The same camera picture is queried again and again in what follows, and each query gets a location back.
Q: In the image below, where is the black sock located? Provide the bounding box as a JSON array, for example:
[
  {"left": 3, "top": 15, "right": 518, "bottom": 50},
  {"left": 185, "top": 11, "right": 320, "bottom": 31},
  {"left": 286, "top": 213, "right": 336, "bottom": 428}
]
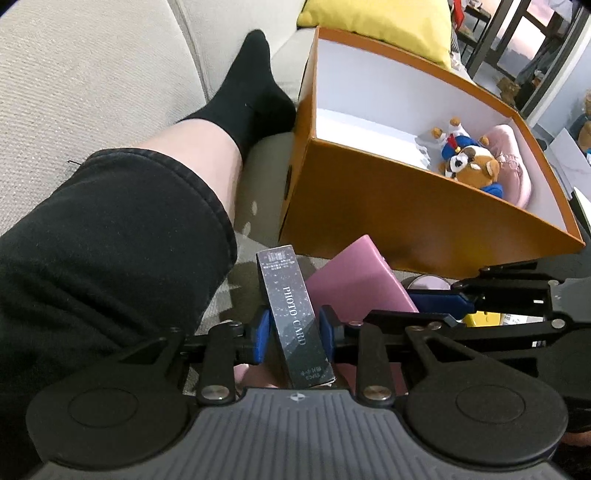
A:
[{"left": 182, "top": 30, "right": 297, "bottom": 160}]

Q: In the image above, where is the brown plush slipper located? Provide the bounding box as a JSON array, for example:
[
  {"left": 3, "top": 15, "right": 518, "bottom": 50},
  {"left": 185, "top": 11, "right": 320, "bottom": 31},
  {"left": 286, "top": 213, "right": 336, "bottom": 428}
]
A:
[{"left": 496, "top": 76, "right": 522, "bottom": 104}]

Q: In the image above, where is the yellow tape roll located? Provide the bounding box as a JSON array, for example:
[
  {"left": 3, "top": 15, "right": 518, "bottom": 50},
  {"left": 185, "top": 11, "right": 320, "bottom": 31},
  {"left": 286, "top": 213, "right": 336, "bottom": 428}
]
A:
[{"left": 462, "top": 311, "right": 505, "bottom": 328}]

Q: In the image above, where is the person's leg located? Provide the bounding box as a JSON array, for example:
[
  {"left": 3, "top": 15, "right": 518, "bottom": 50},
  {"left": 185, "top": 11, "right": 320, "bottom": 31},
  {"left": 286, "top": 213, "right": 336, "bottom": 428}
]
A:
[{"left": 178, "top": 117, "right": 245, "bottom": 259}]

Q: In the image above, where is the beige sofa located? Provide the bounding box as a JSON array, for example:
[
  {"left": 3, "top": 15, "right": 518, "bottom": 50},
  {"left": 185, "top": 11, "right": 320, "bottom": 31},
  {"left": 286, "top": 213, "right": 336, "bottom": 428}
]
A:
[{"left": 0, "top": 0, "right": 476, "bottom": 335}]

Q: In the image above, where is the pale pink round case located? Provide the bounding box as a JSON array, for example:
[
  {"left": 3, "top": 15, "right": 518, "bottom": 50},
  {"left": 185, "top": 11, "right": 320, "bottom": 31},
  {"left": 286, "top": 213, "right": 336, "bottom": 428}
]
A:
[{"left": 401, "top": 273, "right": 455, "bottom": 292}]

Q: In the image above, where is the orange storage box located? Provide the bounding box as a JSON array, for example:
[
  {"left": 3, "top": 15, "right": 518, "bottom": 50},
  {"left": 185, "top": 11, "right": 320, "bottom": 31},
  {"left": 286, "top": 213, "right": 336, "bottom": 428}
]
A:
[{"left": 278, "top": 26, "right": 585, "bottom": 280}]

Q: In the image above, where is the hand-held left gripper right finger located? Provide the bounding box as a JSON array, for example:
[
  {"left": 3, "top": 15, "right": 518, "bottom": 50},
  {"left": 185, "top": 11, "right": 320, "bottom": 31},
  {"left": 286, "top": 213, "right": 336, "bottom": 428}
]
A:
[{"left": 320, "top": 305, "right": 481, "bottom": 404}]

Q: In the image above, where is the pink pouch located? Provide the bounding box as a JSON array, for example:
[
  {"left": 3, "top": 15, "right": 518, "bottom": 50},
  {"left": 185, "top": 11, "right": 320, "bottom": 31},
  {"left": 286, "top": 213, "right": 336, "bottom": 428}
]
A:
[{"left": 480, "top": 124, "right": 534, "bottom": 209}]

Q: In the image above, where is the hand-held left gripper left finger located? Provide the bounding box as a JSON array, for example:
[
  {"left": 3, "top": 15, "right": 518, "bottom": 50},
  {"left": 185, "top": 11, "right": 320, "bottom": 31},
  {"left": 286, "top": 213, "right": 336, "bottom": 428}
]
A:
[{"left": 115, "top": 308, "right": 273, "bottom": 406}]

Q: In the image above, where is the brown plush bear toy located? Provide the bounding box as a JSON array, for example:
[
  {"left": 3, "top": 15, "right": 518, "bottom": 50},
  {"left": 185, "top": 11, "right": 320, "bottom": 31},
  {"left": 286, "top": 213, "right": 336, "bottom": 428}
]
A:
[{"left": 431, "top": 116, "right": 504, "bottom": 198}]

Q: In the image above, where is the yellow cushion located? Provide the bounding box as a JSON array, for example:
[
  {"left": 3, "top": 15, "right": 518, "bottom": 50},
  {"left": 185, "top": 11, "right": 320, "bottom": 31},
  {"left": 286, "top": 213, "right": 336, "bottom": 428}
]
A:
[{"left": 296, "top": 0, "right": 455, "bottom": 70}]

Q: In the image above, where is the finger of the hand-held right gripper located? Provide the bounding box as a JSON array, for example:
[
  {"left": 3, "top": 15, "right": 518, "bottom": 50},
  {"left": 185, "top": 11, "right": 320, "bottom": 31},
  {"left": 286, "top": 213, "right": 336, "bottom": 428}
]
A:
[
  {"left": 363, "top": 311, "right": 572, "bottom": 344},
  {"left": 409, "top": 261, "right": 559, "bottom": 318}
]

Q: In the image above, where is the dark speckled card box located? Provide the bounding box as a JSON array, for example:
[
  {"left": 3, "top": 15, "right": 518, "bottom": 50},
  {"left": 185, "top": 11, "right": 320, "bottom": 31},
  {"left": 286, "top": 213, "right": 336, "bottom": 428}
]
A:
[{"left": 256, "top": 246, "right": 338, "bottom": 389}]

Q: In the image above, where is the dark metal table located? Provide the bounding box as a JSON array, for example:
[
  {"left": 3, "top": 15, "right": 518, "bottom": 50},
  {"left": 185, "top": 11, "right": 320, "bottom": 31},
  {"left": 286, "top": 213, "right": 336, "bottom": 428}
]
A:
[{"left": 455, "top": 0, "right": 583, "bottom": 84}]

